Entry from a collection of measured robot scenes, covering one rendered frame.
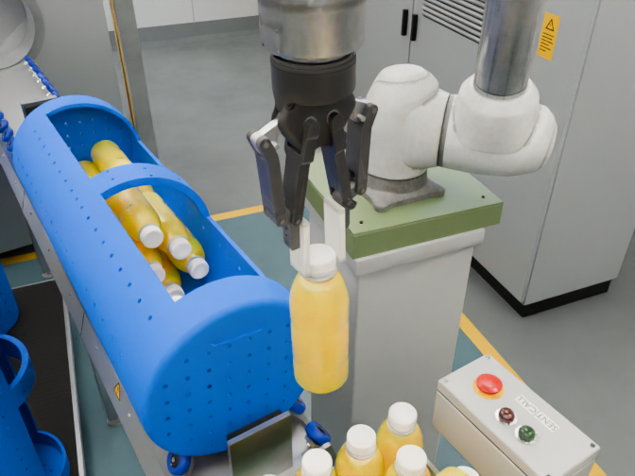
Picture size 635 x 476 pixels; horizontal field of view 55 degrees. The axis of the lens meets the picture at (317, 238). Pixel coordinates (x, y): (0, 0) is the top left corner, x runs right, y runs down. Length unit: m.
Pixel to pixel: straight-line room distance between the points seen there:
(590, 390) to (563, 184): 0.77
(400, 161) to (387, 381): 0.59
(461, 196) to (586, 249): 1.38
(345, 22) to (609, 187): 2.16
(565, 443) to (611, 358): 1.84
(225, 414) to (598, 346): 2.02
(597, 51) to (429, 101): 1.03
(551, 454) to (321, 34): 0.60
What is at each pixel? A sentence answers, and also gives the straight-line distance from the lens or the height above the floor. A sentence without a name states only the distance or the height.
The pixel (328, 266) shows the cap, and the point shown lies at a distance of 0.65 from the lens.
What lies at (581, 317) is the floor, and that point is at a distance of 2.86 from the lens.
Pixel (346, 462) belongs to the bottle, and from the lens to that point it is 0.87.
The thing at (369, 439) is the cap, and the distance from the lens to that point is 0.85.
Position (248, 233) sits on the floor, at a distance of 3.15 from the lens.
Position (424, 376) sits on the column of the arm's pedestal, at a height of 0.55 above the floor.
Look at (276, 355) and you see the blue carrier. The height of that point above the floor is 1.11.
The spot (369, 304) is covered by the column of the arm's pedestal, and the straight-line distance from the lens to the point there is 1.40.
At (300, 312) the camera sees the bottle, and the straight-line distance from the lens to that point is 0.68.
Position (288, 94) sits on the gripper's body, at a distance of 0.54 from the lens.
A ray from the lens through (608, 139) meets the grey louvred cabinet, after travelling 2.46.
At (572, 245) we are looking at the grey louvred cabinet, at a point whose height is 0.35.
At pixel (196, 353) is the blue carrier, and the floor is 1.18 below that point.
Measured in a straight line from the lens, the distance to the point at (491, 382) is 0.92.
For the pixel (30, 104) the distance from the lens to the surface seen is 1.99.
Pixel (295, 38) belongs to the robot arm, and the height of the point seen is 1.62.
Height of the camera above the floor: 1.77
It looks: 35 degrees down
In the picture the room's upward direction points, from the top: straight up
